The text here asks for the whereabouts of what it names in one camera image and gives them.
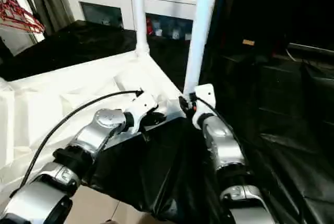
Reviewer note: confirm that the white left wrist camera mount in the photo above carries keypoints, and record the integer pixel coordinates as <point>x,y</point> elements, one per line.
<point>143,104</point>

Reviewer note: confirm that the long dark bar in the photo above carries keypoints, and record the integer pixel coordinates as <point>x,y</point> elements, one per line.
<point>310,47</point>

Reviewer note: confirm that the black mat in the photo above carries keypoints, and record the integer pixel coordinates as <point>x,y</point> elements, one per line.
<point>261,117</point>

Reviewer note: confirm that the grey curtain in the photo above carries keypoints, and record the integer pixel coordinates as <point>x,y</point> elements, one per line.
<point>50,2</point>

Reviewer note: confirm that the white plastic table leg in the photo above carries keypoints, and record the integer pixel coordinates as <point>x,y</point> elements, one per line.
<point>201,38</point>
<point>139,12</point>

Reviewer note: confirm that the small tan label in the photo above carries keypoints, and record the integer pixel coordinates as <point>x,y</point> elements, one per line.
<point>248,42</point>

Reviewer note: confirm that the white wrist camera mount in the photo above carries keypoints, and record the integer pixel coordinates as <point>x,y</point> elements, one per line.
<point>143,104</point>
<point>206,96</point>

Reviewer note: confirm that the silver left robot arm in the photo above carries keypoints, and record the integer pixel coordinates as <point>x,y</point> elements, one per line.
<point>99,130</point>

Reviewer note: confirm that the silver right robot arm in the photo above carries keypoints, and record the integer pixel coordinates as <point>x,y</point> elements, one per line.
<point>224,143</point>

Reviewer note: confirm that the white plastic table top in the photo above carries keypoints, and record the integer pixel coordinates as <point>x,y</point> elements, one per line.
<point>65,91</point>

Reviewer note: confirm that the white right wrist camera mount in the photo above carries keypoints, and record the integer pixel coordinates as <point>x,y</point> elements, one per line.
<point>206,96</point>

